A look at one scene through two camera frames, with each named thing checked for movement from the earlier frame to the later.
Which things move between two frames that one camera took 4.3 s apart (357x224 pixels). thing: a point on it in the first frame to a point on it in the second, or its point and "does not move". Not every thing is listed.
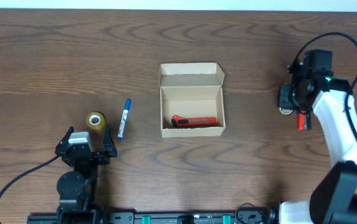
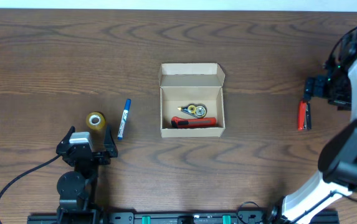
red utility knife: x=180 y=122 does not move
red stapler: x=301 y=121 does not move
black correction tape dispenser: x=285 y=111 to x=199 y=111
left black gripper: x=95 y=156 does not move
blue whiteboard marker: x=124 y=119 does not move
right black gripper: x=304 y=118 to x=316 y=87
